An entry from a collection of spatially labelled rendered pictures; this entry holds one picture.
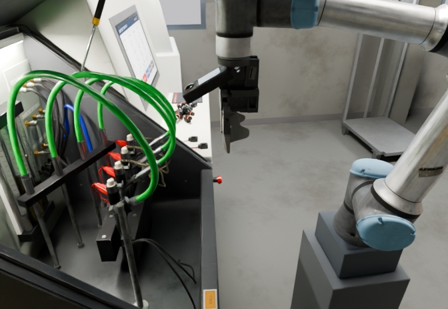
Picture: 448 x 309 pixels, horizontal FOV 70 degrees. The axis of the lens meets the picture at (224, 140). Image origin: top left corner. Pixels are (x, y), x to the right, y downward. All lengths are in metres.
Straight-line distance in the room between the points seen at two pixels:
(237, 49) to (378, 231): 0.51
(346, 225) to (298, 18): 0.62
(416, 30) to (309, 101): 3.05
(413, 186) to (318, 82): 3.04
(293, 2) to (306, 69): 3.04
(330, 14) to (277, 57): 2.76
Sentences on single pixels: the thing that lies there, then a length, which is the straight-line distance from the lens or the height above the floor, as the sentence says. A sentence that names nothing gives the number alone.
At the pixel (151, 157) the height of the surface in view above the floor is 1.29.
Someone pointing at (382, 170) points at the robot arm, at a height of 1.13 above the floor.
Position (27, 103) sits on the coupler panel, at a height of 1.25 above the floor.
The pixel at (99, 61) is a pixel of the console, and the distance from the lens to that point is 1.10.
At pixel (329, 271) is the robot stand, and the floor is 0.80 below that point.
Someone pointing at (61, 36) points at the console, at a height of 1.41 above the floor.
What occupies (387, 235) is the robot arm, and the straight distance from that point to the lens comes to 0.83.
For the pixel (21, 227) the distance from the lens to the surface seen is 1.06.
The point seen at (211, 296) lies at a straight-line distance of 0.78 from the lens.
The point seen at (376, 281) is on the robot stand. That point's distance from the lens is 1.10.
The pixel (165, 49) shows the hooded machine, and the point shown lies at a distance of 2.42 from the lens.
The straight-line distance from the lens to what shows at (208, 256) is 0.87.
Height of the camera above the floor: 1.60
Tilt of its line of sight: 29 degrees down
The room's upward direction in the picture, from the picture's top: straight up
